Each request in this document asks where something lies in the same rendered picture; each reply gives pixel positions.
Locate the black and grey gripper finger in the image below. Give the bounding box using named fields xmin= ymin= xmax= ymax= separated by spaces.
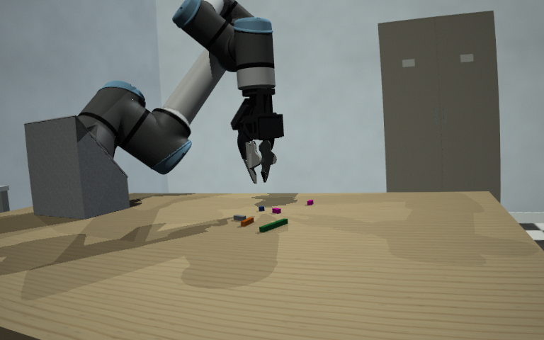
xmin=237 ymin=130 xmax=261 ymax=183
xmin=259 ymin=138 xmax=277 ymax=183

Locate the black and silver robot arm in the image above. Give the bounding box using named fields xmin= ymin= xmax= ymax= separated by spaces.
xmin=77 ymin=0 xmax=276 ymax=174

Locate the green rod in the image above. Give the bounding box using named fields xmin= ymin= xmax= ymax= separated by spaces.
xmin=259 ymin=218 xmax=288 ymax=232

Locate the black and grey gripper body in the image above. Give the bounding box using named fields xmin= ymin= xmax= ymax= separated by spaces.
xmin=240 ymin=88 xmax=284 ymax=141

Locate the orange rod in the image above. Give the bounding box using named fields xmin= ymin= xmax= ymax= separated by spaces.
xmin=241 ymin=217 xmax=254 ymax=227

